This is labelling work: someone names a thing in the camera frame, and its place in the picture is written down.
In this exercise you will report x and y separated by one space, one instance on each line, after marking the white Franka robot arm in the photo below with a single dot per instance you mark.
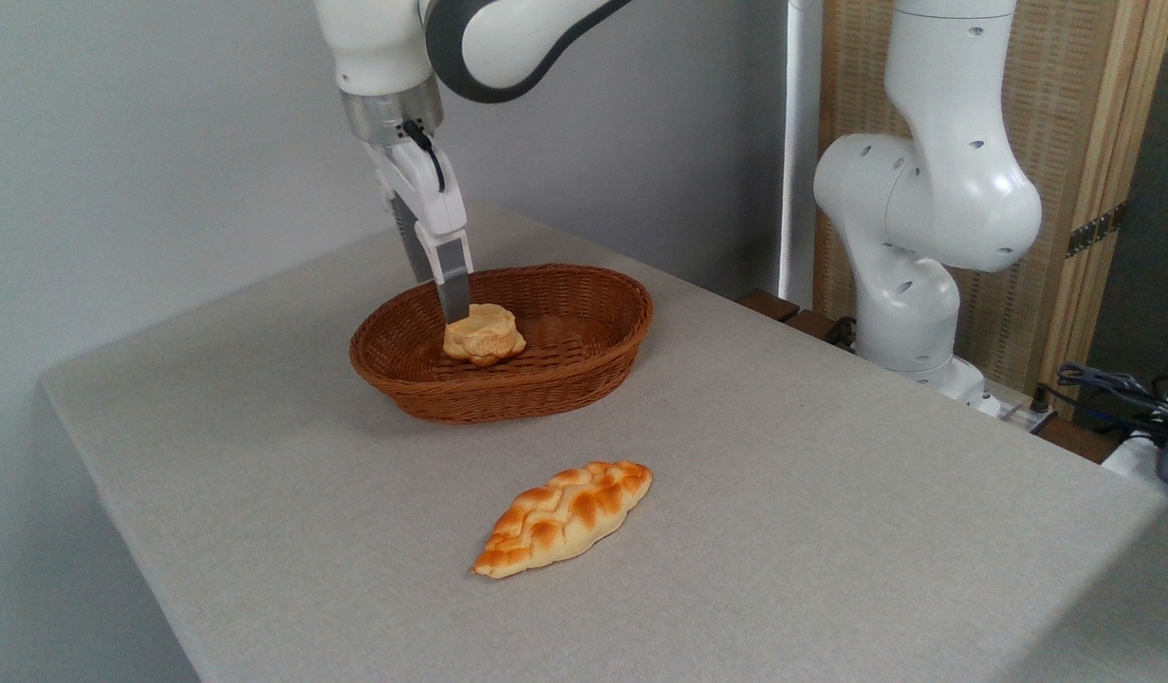
935 190

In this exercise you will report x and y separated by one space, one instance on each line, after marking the wooden rattan folding screen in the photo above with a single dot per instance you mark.
1067 114

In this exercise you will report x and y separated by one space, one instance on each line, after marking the white vertical pole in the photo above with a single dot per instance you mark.
800 142

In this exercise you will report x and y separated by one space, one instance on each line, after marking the round pale bread bun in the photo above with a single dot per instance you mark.
489 337

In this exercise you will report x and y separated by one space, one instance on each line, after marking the brown oval wicker basket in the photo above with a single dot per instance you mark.
574 370

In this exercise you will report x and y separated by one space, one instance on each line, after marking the braided golden bread loaf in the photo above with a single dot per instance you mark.
560 517

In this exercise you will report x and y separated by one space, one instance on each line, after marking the brown wooden base planks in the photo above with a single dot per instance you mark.
783 311

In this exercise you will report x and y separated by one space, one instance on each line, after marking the metal screen hinge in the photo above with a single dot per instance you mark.
1096 230

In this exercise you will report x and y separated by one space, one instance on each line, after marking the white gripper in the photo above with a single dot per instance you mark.
422 190

